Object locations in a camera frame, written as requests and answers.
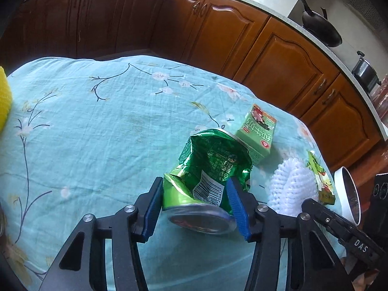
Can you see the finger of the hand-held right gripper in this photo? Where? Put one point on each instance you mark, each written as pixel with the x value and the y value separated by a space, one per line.
pixel 327 218

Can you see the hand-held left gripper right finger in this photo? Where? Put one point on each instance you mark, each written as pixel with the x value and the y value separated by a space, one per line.
pixel 238 206

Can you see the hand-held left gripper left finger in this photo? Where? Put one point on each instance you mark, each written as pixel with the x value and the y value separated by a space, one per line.
pixel 151 209

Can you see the white round bin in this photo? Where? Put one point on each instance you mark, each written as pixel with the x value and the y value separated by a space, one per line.
pixel 341 188

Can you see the crushed green can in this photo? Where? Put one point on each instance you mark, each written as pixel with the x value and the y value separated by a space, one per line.
pixel 209 163

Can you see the yellow snack packet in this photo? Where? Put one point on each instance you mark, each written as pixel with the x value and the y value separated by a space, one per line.
pixel 321 182

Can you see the white foam fruit net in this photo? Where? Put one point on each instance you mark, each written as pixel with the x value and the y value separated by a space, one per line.
pixel 291 182

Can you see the green drink carton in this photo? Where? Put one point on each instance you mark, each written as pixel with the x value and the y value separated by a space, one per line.
pixel 257 133

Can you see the floral teal tablecloth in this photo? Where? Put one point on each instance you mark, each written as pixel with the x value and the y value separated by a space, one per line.
pixel 91 142

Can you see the steel cooking pot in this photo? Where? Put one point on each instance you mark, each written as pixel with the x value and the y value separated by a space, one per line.
pixel 365 72

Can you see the wooden lower cabinets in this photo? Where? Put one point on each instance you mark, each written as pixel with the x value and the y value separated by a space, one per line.
pixel 272 51

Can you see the yellow foam fruit net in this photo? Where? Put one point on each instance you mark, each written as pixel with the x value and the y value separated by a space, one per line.
pixel 4 97

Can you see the black wok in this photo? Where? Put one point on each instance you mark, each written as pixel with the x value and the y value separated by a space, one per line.
pixel 321 30

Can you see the grey range hood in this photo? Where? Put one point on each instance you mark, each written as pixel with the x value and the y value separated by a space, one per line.
pixel 366 6

